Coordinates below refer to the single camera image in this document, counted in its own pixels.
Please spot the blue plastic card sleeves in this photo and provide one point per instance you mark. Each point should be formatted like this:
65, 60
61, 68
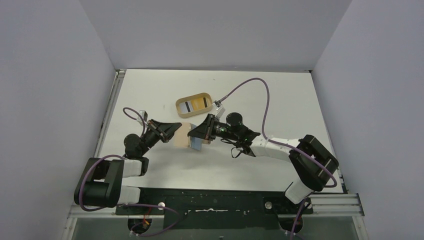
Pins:
196, 143

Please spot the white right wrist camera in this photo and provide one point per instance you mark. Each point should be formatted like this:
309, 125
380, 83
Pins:
219, 109

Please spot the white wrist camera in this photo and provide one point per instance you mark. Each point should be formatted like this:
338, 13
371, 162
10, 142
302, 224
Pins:
219, 109
142, 116

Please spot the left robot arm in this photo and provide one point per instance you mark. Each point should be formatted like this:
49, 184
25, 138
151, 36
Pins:
112, 175

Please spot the beige card holder wallet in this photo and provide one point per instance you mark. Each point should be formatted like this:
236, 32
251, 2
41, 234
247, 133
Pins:
181, 138

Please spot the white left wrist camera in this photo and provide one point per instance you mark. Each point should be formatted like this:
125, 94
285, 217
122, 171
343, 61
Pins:
142, 116

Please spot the oval wooden tray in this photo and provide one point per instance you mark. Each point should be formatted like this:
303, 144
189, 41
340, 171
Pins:
191, 97

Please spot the aluminium rail frame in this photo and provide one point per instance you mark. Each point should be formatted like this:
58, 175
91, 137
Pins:
70, 223

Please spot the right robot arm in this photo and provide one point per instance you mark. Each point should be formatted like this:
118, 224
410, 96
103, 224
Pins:
313, 163

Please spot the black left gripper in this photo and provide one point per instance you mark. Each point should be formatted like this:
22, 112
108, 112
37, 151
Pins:
156, 130

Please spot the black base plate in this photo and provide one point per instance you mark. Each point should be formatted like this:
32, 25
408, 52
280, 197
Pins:
202, 209

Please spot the white card black stripe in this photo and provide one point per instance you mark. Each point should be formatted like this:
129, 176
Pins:
186, 107

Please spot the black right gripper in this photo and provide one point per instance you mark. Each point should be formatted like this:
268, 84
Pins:
211, 127

